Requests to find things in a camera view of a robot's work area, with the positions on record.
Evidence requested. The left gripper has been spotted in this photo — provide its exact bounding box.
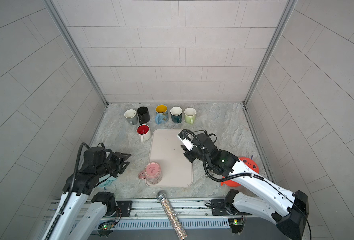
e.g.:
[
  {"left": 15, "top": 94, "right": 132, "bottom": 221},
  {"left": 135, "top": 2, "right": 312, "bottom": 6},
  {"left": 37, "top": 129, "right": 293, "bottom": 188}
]
[{"left": 95, "top": 150, "right": 133, "bottom": 178}]

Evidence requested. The light green mug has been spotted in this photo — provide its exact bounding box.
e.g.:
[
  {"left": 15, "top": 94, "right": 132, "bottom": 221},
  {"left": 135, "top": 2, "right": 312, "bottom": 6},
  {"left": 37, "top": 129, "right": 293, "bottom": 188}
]
[{"left": 184, "top": 108, "right": 197, "bottom": 125}]

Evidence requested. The pink glass mug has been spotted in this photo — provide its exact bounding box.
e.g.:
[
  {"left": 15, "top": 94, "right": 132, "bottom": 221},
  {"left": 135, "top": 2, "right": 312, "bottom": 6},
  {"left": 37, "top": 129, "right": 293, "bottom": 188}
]
[{"left": 138, "top": 162, "right": 163, "bottom": 185}]

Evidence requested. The dark green mug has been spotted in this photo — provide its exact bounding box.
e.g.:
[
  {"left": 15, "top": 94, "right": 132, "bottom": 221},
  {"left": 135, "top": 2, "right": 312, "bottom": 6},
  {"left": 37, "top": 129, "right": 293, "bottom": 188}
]
[{"left": 170, "top": 107, "right": 183, "bottom": 124}]

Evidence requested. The white mug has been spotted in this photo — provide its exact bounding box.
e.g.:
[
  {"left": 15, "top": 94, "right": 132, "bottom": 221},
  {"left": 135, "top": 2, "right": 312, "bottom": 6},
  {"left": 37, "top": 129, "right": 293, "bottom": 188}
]
[{"left": 137, "top": 124, "right": 152, "bottom": 143}]

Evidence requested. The iridescent blue butterfly mug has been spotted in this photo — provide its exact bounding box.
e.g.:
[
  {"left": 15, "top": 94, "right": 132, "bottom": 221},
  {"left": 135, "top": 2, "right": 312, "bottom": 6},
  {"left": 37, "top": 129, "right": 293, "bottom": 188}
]
[{"left": 155, "top": 105, "right": 169, "bottom": 125}]

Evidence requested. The grey mug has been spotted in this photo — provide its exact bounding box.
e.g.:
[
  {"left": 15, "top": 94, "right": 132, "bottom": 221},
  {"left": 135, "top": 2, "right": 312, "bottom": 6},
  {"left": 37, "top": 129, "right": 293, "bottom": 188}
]
[{"left": 124, "top": 109, "right": 139, "bottom": 126}]

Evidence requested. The black mug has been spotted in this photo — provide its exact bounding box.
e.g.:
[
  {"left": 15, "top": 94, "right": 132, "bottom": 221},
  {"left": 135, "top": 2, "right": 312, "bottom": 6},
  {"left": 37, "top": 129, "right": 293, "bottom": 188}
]
[{"left": 137, "top": 107, "right": 151, "bottom": 125}]

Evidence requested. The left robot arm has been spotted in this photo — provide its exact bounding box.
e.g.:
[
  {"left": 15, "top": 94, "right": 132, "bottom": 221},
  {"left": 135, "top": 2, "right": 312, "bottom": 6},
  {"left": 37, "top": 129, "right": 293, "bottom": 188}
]
[{"left": 43, "top": 143, "right": 133, "bottom": 240}]

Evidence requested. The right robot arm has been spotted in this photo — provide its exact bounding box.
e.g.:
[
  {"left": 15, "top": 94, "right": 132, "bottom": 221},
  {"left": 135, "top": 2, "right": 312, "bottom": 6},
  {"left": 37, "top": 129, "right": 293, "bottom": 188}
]
[{"left": 178, "top": 129, "right": 310, "bottom": 240}]

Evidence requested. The teal folded cloth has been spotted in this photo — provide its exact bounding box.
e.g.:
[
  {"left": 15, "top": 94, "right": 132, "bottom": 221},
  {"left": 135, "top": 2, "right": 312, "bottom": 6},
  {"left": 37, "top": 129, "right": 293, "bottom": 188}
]
[{"left": 99, "top": 176, "right": 116, "bottom": 189}]

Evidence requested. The beige plastic tray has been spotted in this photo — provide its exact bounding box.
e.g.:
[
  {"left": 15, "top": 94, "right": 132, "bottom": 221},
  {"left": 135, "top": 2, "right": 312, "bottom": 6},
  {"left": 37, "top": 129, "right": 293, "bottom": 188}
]
[{"left": 149, "top": 130, "right": 193, "bottom": 187}]

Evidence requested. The red shark plush toy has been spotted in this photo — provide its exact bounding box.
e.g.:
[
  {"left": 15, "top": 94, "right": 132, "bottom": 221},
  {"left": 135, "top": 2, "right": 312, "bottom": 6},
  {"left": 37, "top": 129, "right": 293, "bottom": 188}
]
[{"left": 220, "top": 157, "right": 259, "bottom": 188}]

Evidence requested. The glitter tube with silver cap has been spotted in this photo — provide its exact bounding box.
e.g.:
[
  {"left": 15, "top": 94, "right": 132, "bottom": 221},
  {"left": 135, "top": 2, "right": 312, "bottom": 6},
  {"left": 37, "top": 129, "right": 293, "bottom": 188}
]
[{"left": 157, "top": 191, "right": 188, "bottom": 240}]

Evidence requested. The left circuit board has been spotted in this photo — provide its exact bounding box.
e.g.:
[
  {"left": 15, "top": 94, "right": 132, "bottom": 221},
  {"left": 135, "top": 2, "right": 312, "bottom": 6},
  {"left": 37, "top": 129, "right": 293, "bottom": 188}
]
[{"left": 98, "top": 221, "right": 117, "bottom": 231}]

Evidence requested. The circuit board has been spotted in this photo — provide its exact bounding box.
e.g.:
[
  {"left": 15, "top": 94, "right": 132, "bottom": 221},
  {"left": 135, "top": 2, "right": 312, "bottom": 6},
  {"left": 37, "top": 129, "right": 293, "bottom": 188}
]
[
  {"left": 228, "top": 219, "right": 245, "bottom": 235},
  {"left": 98, "top": 221, "right": 117, "bottom": 231}
]

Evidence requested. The right circuit board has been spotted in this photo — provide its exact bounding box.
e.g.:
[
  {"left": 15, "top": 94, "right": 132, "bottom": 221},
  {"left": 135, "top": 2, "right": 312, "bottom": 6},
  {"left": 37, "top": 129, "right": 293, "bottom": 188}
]
[{"left": 228, "top": 219, "right": 245, "bottom": 235}]

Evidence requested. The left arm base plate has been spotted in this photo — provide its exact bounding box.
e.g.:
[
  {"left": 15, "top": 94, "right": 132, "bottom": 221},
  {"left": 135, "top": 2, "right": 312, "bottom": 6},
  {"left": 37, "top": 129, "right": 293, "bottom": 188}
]
[{"left": 105, "top": 201, "right": 133, "bottom": 218}]

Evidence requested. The aluminium rail frame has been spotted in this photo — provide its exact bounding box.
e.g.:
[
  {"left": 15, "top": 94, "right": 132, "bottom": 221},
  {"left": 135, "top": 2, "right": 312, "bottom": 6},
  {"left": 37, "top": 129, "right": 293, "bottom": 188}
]
[{"left": 43, "top": 196, "right": 296, "bottom": 223}]

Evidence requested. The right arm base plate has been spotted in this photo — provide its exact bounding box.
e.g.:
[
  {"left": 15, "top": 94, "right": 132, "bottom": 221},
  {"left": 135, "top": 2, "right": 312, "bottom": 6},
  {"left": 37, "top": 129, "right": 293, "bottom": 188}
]
[{"left": 205, "top": 199, "right": 251, "bottom": 216}]

